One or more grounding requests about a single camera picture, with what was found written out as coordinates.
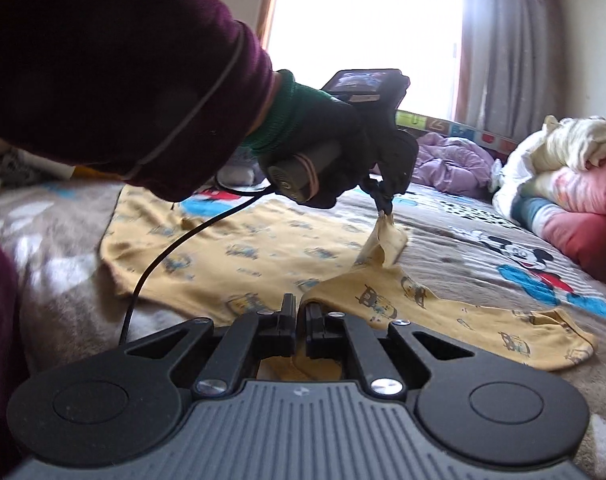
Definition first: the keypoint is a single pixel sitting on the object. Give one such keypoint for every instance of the red and blue rolled quilt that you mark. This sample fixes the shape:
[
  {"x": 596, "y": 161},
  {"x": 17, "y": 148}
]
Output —
[{"x": 593, "y": 245}]

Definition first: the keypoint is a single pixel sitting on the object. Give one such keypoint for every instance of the cream quilt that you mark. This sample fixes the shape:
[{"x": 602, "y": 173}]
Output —
[{"x": 583, "y": 142}]

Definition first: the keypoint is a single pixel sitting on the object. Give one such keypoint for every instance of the cartoon mouse printed blanket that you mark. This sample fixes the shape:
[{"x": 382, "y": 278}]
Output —
[{"x": 458, "y": 260}]

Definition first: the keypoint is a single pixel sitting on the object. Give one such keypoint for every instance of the grey curtain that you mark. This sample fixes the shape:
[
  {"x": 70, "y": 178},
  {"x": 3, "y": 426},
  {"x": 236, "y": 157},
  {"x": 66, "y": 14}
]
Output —
[{"x": 513, "y": 45}]

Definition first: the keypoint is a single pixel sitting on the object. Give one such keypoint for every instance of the person's maroon clothed leg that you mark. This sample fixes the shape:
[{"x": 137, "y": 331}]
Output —
[{"x": 0, "y": 360}]

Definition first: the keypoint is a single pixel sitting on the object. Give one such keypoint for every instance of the person's left forearm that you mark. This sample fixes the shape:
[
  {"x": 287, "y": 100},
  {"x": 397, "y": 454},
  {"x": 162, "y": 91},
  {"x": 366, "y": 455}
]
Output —
[{"x": 108, "y": 75}]

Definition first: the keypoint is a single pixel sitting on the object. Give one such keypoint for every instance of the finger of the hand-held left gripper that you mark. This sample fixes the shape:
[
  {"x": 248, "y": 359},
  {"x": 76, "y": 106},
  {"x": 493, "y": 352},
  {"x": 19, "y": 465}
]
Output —
[
  {"x": 379, "y": 192},
  {"x": 394, "y": 190}
]

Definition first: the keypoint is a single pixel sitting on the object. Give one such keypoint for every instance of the window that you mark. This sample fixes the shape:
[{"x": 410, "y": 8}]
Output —
[{"x": 363, "y": 20}]

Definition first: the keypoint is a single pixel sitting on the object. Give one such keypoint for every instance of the colourful alphabet foam mat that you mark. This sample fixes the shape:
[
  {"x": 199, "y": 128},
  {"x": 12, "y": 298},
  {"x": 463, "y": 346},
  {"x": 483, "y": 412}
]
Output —
[{"x": 433, "y": 122}]

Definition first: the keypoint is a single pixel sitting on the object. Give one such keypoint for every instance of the yellow printed pants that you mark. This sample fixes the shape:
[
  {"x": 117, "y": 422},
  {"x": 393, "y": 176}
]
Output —
[{"x": 258, "y": 255}]

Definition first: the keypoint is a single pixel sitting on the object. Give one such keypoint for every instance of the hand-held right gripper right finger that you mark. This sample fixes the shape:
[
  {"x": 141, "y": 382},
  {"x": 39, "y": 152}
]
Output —
[{"x": 315, "y": 332}]

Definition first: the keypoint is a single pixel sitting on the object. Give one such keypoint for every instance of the person's left hand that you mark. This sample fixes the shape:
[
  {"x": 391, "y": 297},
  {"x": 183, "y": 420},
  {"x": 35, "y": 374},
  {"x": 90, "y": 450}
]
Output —
[{"x": 318, "y": 120}]

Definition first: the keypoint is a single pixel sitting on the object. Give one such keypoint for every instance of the pink quilt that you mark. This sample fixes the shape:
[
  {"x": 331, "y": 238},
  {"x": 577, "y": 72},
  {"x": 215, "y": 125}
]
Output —
[{"x": 588, "y": 185}]

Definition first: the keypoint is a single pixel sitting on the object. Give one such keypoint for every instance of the white quilt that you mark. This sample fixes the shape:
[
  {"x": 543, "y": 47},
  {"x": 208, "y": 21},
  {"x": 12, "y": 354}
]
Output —
[{"x": 518, "y": 170}]

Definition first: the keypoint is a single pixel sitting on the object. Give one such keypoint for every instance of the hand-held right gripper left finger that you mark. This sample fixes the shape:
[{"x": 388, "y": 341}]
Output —
[{"x": 288, "y": 332}]

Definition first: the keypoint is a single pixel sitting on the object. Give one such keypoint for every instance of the purple duvet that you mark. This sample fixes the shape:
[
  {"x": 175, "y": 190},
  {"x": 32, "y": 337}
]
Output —
[{"x": 453, "y": 165}]

